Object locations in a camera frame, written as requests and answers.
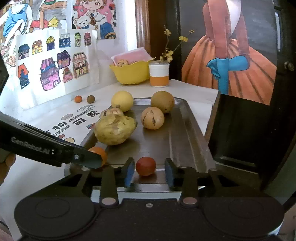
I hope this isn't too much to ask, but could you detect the orange mandarin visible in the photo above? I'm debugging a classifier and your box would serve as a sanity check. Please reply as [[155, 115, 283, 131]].
[[89, 147, 107, 167]]

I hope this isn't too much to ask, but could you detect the small red tomato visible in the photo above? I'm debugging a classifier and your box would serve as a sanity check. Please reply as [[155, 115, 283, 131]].
[[135, 157, 156, 176]]

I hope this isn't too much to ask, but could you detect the small tangerine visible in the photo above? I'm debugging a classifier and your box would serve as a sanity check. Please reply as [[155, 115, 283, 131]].
[[74, 95, 82, 103]]

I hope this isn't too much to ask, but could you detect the left hand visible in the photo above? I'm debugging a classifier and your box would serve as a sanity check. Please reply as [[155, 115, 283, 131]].
[[0, 154, 16, 185]]

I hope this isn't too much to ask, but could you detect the yellow pear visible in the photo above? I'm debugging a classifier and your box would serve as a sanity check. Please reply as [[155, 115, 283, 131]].
[[94, 113, 137, 146]]

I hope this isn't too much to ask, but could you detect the metal tray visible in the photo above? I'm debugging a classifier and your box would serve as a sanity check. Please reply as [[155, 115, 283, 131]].
[[81, 98, 216, 193]]

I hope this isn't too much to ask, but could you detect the brown potato-like fruit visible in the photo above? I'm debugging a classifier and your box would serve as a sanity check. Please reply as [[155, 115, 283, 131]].
[[100, 108, 124, 118]]

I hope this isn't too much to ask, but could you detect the tan scarred fruit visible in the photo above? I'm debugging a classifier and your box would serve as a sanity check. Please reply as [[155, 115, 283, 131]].
[[141, 107, 165, 130]]

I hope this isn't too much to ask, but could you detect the dark wooden chair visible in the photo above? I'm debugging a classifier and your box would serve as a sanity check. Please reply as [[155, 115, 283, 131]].
[[204, 92, 296, 186]]

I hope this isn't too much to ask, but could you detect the house drawings poster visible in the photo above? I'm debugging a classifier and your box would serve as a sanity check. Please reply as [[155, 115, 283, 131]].
[[16, 29, 99, 109]]

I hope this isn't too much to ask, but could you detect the yellow lemon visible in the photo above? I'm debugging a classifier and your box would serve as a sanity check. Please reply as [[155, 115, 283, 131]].
[[111, 90, 133, 113]]

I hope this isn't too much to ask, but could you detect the brown kiwi fruit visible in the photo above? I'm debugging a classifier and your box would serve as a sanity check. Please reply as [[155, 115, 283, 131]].
[[86, 95, 95, 103]]

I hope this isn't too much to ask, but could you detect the green-yellow lemon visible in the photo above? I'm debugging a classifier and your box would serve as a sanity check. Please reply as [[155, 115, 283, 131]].
[[151, 91, 175, 113]]

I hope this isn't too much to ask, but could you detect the yellow plastic bowl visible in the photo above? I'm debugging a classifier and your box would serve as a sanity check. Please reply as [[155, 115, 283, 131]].
[[109, 58, 154, 85]]

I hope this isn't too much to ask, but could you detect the white orange cup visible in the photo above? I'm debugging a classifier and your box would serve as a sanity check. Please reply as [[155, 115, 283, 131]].
[[149, 61, 170, 87]]

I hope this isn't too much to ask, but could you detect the cartoon children poster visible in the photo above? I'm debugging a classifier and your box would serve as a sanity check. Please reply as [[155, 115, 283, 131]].
[[1, 1, 116, 67]]

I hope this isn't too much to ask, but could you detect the pink white container in bowl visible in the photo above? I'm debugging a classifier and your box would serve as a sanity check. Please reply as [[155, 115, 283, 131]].
[[111, 47, 153, 67]]

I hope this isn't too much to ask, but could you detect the yellow flower twig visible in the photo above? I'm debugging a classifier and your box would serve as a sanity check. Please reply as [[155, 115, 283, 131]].
[[159, 24, 195, 64]]

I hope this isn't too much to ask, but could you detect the painting of orange dress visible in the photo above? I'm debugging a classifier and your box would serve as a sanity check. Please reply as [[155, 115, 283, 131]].
[[182, 1, 276, 105]]

